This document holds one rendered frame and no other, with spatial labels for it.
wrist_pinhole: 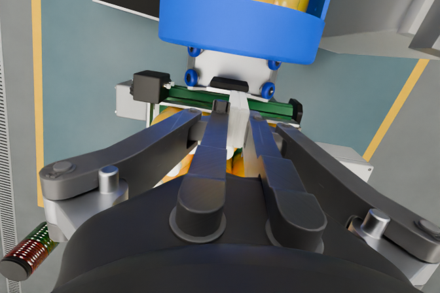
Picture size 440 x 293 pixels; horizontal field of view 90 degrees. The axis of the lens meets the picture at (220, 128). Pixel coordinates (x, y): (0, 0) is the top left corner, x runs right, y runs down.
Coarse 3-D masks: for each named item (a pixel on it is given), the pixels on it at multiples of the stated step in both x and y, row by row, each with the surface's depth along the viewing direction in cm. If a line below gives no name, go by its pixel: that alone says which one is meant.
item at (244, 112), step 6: (240, 96) 20; (240, 102) 18; (246, 102) 18; (240, 108) 16; (246, 108) 16; (240, 114) 16; (246, 114) 16; (240, 120) 16; (246, 120) 16; (240, 126) 16; (240, 132) 16; (234, 138) 16; (240, 138) 16; (234, 144) 16; (240, 144) 16
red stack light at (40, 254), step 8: (24, 240) 46; (32, 240) 46; (16, 248) 44; (24, 248) 45; (32, 248) 45; (40, 248) 46; (16, 256) 43; (24, 256) 43; (32, 256) 44; (40, 256) 46; (32, 264) 44; (40, 264) 46; (32, 272) 44
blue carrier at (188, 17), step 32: (160, 0) 34; (192, 0) 28; (224, 0) 27; (320, 0) 39; (160, 32) 35; (192, 32) 29; (224, 32) 28; (256, 32) 28; (288, 32) 29; (320, 32) 33
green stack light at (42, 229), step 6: (42, 222) 51; (36, 228) 49; (42, 228) 49; (30, 234) 48; (36, 234) 48; (42, 234) 48; (48, 234) 49; (36, 240) 47; (42, 240) 47; (48, 240) 48; (48, 246) 48; (54, 246) 49; (48, 252) 48
